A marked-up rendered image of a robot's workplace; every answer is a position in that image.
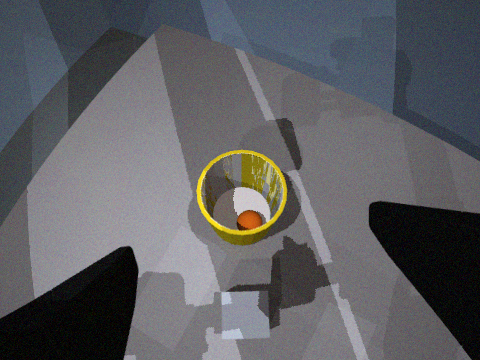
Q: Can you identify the orange ball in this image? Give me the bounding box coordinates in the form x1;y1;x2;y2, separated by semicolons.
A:
236;211;263;231

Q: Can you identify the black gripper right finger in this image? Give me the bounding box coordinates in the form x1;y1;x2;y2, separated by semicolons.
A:
369;201;480;360

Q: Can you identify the dark grey cube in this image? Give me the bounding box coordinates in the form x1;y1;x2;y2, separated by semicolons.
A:
221;291;269;340

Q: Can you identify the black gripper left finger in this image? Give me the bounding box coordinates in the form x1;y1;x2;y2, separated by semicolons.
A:
0;245;139;360

